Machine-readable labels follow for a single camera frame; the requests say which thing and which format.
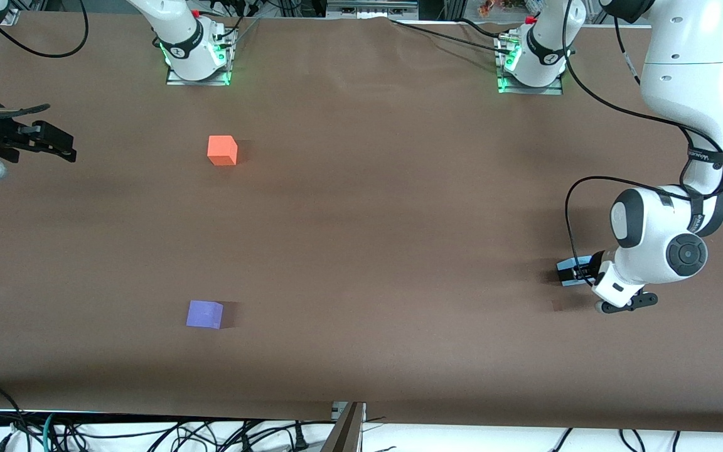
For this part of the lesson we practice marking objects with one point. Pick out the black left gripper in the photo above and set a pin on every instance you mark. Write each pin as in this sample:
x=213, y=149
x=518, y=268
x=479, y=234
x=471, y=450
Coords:
x=589, y=268

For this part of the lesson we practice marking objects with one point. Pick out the light blue foam cube block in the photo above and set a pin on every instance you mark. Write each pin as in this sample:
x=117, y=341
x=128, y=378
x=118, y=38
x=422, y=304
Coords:
x=570, y=271

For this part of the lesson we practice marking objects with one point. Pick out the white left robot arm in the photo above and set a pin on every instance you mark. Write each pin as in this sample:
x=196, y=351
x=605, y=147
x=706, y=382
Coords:
x=681, y=75

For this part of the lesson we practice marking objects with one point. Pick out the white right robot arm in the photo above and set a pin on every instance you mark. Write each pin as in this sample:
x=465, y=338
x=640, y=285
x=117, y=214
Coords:
x=179, y=31

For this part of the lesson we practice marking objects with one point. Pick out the orange foam cube block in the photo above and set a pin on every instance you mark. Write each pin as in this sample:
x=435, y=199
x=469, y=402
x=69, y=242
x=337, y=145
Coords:
x=221, y=150

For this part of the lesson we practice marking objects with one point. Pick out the purple foam cube block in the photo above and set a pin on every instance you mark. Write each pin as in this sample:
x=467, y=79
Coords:
x=203, y=314

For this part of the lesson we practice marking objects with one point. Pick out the brown paper table cover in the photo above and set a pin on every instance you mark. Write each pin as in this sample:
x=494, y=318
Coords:
x=368, y=220

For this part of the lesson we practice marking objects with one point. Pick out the black power plug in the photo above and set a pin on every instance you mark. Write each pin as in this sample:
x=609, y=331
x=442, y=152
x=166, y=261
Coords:
x=300, y=438

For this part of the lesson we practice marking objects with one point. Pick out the aluminium corner bracket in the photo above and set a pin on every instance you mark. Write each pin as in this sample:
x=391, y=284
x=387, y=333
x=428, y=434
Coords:
x=9, y=16

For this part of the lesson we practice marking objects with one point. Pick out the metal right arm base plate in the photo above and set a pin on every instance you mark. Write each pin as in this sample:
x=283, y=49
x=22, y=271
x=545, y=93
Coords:
x=176, y=79

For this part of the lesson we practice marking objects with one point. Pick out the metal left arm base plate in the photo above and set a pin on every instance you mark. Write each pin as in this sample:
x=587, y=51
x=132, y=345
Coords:
x=524, y=90

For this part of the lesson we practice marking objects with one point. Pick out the grey metal post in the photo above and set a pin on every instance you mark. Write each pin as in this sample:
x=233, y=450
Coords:
x=344, y=433

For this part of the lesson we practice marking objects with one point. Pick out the aluminium frame profile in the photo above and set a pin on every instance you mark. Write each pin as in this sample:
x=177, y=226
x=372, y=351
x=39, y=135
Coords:
x=371, y=7

